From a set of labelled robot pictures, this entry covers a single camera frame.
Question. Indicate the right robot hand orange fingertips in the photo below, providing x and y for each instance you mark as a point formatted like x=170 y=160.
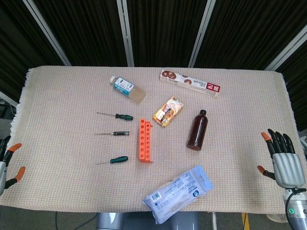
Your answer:
x=286 y=167

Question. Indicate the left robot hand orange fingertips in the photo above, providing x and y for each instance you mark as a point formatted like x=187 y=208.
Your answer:
x=3 y=175

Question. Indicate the black metal precision screwdriver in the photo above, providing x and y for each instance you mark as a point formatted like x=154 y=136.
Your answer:
x=121 y=133

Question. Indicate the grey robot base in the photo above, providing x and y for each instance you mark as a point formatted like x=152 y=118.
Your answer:
x=112 y=221

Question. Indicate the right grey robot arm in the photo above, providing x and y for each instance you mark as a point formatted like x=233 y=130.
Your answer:
x=298 y=210

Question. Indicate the green black striped screwdriver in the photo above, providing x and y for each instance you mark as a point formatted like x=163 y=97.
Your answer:
x=124 y=117

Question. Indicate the orange screwdriver holder block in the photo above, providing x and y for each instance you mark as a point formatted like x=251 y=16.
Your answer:
x=145 y=143

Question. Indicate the white round floor plate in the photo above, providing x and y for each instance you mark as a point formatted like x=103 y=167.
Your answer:
x=275 y=217

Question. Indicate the beige woven tablecloth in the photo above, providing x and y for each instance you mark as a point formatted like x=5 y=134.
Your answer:
x=72 y=179

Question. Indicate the brown plastic bottle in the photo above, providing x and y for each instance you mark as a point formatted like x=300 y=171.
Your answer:
x=197 y=131

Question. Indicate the blue wet wipes pack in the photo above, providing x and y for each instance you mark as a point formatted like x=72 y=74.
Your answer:
x=177 y=194

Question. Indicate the long white biscuit box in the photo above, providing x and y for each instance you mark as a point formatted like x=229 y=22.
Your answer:
x=192 y=82

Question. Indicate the yellow curry box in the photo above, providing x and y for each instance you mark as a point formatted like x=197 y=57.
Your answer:
x=168 y=112

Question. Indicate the clear bottle blue label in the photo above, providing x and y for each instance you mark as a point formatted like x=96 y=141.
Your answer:
x=124 y=87

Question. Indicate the white metal frame bar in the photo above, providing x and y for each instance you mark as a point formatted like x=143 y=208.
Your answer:
x=9 y=99

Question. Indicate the grey partition post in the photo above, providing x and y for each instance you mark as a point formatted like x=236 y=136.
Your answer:
x=201 y=33
x=126 y=33
x=285 y=54
x=48 y=33

